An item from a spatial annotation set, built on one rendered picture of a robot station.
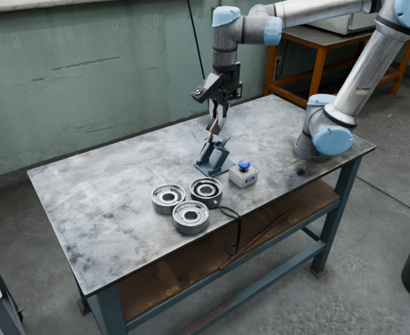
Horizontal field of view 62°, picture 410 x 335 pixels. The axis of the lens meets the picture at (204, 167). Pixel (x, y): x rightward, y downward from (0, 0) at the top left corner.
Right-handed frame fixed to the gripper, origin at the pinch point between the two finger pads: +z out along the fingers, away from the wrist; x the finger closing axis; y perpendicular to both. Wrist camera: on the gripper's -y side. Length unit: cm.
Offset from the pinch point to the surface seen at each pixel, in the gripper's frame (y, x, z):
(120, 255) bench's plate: -45, -18, 18
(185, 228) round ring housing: -27.1, -22.0, 15.1
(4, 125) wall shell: -54, 150, 52
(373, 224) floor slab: 113, -18, 98
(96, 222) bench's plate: -45.7, -2.7, 17.6
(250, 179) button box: 3.2, -15.4, 15.4
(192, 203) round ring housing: -19.9, -14.9, 14.5
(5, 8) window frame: -34, 140, -15
